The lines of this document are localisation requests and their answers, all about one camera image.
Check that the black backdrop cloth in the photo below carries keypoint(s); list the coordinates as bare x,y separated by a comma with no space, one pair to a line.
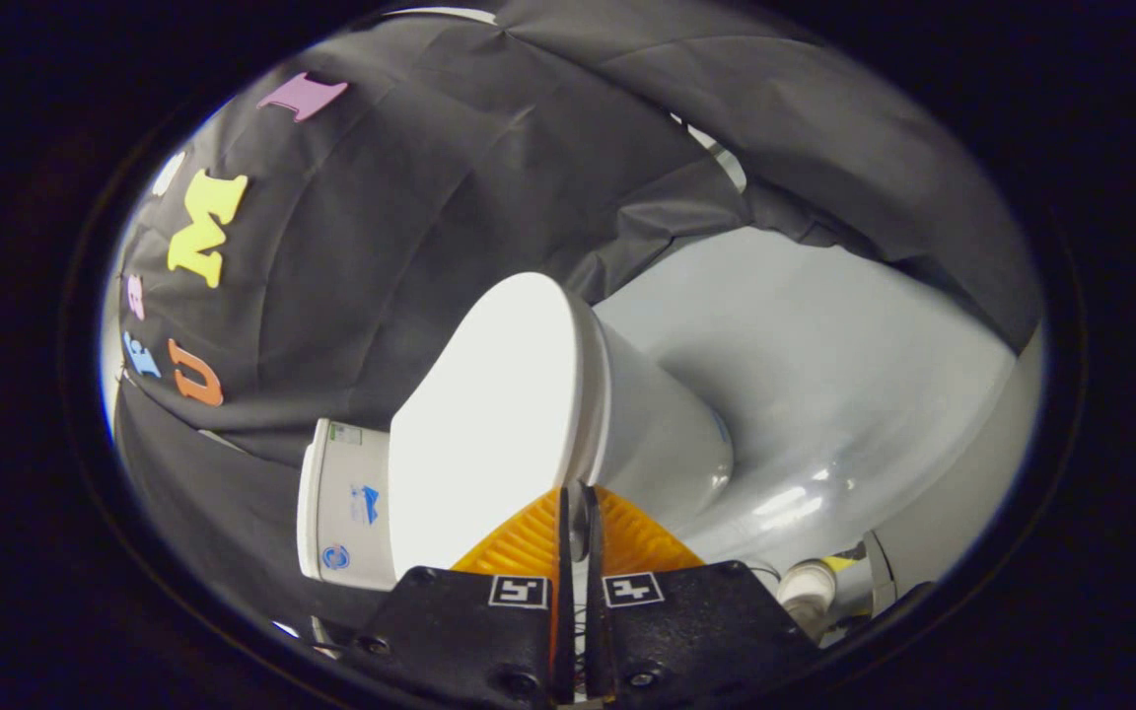
410,197

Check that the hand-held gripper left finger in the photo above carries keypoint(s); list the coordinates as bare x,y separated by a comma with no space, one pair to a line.
460,631

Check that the white toilet lid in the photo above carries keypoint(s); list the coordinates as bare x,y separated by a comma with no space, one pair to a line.
489,424

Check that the white toilet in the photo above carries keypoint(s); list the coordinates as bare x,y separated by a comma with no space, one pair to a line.
657,424

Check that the white plastic tube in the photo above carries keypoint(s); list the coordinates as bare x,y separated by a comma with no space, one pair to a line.
805,587

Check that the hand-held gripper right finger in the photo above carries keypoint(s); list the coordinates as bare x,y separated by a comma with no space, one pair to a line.
696,631

